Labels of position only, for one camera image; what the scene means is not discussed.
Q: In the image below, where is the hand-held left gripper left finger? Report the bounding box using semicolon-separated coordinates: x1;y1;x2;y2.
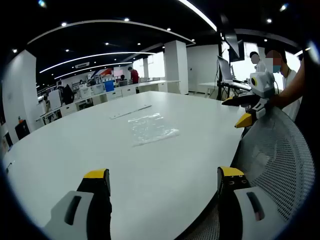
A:
43;168;113;240

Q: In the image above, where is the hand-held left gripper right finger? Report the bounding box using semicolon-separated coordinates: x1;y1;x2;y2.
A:
216;166;288;240

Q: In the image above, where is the white desk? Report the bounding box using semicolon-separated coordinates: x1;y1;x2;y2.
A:
198;81;252;99

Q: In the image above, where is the black monitor stand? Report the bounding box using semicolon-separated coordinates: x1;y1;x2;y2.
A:
216;29;225;101

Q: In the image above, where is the blue storage box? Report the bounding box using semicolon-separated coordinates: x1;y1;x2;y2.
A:
104;80;116;93

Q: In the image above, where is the clear plastic food packaging bag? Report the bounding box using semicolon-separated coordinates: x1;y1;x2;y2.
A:
127;112;180;148

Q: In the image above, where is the black hanging screen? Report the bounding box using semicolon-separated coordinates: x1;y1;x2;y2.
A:
221;28;245;63

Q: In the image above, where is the white square column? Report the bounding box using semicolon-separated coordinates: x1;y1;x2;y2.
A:
163;39;190;95

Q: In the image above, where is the white mesh office chair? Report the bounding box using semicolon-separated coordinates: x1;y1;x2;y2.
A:
231;106;316;240

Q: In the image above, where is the row of white cabinets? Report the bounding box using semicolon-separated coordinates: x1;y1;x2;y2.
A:
59;79;181;118

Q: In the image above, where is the computer monitor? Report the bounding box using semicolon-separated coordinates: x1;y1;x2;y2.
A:
216;55;235;81

